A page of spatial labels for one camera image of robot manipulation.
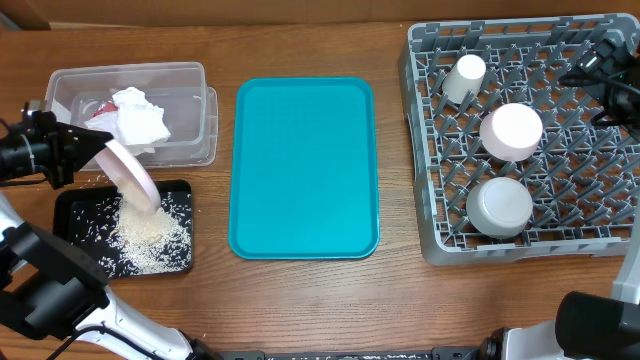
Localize red foil wrapper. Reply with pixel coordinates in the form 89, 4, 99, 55
93, 101, 118, 117

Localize teal serving tray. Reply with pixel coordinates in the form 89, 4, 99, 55
228, 77, 380, 260

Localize black plastic tray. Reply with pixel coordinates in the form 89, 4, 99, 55
53, 180, 194, 279

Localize pile of white rice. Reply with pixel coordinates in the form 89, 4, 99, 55
69, 192, 194, 276

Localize scattered rice grains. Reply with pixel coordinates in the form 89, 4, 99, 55
80, 173, 111, 187

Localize grey dishwasher rack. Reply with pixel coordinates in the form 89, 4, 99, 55
399, 13, 639, 265

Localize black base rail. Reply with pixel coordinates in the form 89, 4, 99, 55
215, 345, 501, 360

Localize grey bowl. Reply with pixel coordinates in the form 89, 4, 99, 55
466, 177, 533, 239

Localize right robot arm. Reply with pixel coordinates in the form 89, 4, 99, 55
469, 38, 639, 360

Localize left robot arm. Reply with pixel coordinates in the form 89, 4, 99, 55
1, 100, 220, 359

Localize large white plate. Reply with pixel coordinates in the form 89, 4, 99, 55
94, 140, 161, 214

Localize clear plastic waste bin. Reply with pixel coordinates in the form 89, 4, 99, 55
45, 62, 218, 168

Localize white paper cup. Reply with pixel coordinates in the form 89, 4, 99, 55
442, 54, 487, 104

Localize white napkin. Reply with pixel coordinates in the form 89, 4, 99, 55
85, 112, 155, 156
112, 87, 171, 145

